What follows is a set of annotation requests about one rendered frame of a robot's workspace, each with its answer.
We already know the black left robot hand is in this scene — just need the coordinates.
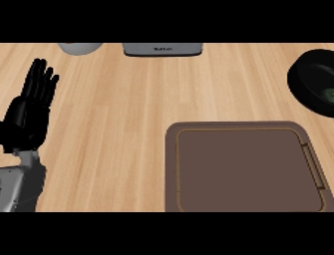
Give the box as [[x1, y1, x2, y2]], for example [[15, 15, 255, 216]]
[[0, 58, 61, 154]]

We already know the brown rectangular tray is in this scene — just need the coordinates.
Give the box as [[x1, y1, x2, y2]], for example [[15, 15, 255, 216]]
[[164, 121, 334, 213]]

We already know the grey round container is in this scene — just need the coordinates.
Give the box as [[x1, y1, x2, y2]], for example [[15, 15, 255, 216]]
[[56, 43, 105, 56]]

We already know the grey rectangular appliance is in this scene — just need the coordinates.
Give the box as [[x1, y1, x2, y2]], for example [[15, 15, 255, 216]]
[[122, 43, 204, 58]]

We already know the black pot with pink handle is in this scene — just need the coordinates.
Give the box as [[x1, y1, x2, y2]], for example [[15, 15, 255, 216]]
[[286, 49, 334, 133]]

